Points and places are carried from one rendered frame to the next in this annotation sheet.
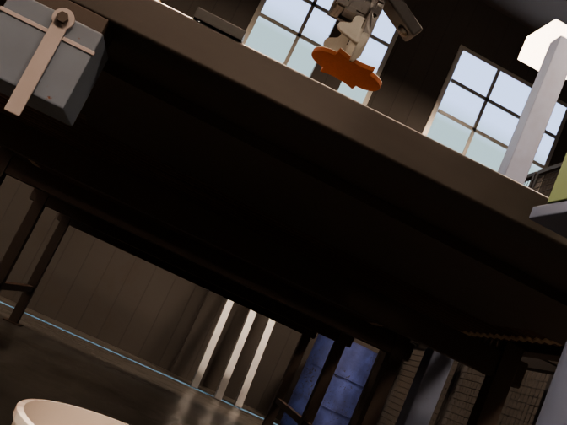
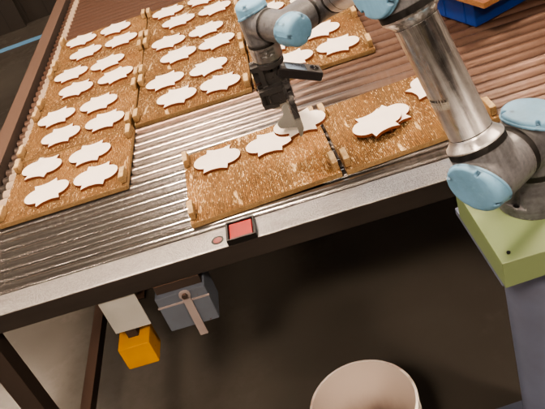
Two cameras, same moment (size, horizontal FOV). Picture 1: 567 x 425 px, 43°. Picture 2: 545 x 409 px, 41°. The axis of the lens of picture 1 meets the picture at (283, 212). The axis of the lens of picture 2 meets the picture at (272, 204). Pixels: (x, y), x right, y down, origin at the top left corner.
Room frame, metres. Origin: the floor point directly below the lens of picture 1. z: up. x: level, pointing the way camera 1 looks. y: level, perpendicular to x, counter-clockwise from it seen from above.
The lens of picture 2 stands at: (-0.41, -0.20, 1.98)
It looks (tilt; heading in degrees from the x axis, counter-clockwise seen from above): 35 degrees down; 12
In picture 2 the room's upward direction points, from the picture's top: 21 degrees counter-clockwise
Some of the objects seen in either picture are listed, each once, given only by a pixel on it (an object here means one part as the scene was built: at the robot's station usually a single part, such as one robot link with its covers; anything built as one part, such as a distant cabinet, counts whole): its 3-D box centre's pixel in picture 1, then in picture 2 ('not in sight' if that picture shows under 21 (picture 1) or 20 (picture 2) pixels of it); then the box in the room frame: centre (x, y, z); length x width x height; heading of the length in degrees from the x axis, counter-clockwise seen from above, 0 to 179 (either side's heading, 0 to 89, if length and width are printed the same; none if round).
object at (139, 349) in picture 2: not in sight; (128, 325); (0.97, 0.58, 0.74); 0.09 x 0.08 x 0.24; 95
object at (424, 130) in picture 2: not in sight; (401, 115); (1.34, -0.26, 0.93); 0.41 x 0.35 x 0.02; 100
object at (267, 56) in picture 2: not in sight; (266, 51); (1.22, 0.03, 1.27); 0.08 x 0.08 x 0.05
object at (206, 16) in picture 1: (218, 33); (241, 230); (1.01, 0.20, 0.92); 0.08 x 0.08 x 0.02; 5
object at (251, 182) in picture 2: not in sight; (257, 165); (1.28, 0.16, 0.93); 0.41 x 0.35 x 0.02; 99
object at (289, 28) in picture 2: not in sight; (289, 23); (1.16, -0.05, 1.35); 0.11 x 0.11 x 0.08; 42
